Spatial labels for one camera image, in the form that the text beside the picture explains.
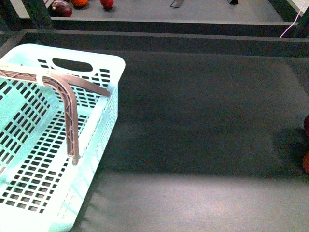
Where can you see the light blue plastic basket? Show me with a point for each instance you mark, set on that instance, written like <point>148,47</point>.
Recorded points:
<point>40,189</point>

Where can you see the brown basket handle front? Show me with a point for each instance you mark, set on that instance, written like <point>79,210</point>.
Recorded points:
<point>71,126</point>

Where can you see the brown basket handle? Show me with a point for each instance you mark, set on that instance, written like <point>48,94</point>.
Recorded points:
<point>71,126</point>
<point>60,82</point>

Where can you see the dark red fruit right edge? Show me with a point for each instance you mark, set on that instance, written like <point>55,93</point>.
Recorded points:
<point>306,125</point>

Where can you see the red fruit on shelf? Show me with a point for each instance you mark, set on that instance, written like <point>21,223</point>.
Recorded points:
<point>107,4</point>

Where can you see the dark purple fruit on shelf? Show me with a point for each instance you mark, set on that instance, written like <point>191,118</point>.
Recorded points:
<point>61,8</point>

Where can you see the brown basket handle rear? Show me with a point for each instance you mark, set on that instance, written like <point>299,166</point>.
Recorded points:
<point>60,82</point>

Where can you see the white tape on handles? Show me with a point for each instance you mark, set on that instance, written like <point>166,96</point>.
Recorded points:
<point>43,78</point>

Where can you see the orange fruit on shelf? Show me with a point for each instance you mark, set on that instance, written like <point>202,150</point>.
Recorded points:
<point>79,3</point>

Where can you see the grey shelf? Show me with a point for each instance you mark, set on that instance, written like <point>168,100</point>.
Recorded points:
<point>191,11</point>

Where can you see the black stand foot right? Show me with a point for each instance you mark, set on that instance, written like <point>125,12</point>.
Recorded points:
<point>233,2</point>

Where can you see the orange-red fruit right edge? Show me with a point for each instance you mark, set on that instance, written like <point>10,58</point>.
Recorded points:
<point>305,163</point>

